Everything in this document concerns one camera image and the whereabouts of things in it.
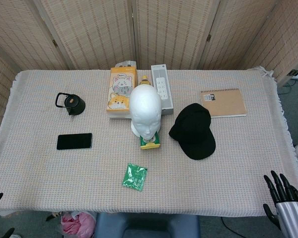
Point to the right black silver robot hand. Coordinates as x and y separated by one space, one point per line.
291 215

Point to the black baseball cap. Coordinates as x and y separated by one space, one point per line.
193 129

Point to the white foam mannequin head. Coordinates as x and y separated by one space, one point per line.
145 106

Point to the woven checked tablecloth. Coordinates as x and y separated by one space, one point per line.
64 178

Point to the pink plastic bag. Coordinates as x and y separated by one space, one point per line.
79 224

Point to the black smartphone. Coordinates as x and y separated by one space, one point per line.
74 141

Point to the kraft spiral notebook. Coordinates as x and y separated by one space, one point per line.
224 102

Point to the green tea sachet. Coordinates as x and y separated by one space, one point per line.
135 177

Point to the blue padded seat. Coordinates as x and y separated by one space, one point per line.
146 226

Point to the green yellow lidded box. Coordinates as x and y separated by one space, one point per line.
150 143

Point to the orange cat tissue pack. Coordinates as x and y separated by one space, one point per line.
119 94

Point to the grey power strip box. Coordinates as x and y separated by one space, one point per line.
164 84

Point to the grey patterned tissue pack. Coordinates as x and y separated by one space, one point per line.
126 64

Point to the yellow capped bottle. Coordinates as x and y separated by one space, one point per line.
145 80

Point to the woven folding screen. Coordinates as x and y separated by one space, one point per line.
89 32

